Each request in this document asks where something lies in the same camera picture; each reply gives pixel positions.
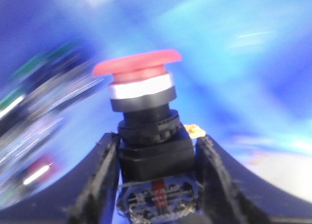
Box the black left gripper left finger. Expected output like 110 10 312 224
67 133 120 224

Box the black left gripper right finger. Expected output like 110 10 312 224
196 136 270 224

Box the red mushroom push button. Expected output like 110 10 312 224
93 49 199 224

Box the blue plastic source crate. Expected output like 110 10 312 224
0 0 312 201

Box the green mushroom push button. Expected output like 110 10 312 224
0 42 83 117

